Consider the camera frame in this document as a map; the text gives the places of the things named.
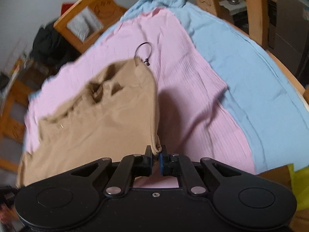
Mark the light blue bed sheet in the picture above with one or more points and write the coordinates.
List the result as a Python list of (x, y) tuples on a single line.
[(220, 94)]

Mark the pink bed sheet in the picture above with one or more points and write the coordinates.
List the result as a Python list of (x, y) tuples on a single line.
[(71, 79)]

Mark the grey white towel on rail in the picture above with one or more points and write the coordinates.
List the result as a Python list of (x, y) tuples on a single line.
[(84, 24)]

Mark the red paper wall decoration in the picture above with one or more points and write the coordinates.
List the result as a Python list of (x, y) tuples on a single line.
[(65, 7)]

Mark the tan hooded jacket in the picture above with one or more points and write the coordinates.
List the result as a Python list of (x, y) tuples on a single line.
[(114, 115)]

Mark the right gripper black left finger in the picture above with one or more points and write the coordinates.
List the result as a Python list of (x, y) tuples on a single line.
[(130, 167)]

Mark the wooden bed frame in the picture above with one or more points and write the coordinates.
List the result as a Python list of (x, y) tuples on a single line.
[(101, 12)]

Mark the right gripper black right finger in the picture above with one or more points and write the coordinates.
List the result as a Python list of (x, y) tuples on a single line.
[(181, 167)]

